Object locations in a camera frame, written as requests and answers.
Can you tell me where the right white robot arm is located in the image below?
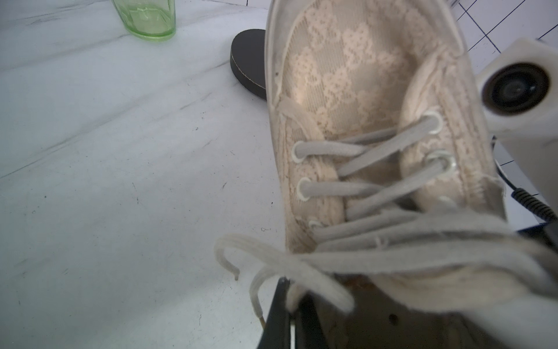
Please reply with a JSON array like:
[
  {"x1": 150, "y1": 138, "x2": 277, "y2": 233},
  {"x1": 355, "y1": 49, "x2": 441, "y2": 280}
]
[{"x1": 496, "y1": 163, "x2": 557, "y2": 252}]

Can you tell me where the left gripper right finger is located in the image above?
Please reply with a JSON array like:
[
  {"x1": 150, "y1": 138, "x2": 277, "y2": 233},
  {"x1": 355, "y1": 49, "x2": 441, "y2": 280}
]
[{"x1": 294, "y1": 295, "x2": 329, "y2": 349}]

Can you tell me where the green plastic cup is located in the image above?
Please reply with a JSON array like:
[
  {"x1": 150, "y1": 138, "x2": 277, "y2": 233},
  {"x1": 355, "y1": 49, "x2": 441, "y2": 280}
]
[{"x1": 111, "y1": 0, "x2": 177, "y2": 42}]

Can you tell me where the metal jewelry stand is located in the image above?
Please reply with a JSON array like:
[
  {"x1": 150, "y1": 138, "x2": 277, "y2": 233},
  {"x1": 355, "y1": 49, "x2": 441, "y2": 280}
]
[{"x1": 230, "y1": 29, "x2": 267, "y2": 100}]

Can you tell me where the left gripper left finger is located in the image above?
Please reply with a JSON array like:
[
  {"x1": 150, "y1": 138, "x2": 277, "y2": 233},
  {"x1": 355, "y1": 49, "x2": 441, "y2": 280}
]
[{"x1": 257, "y1": 278, "x2": 291, "y2": 349}]

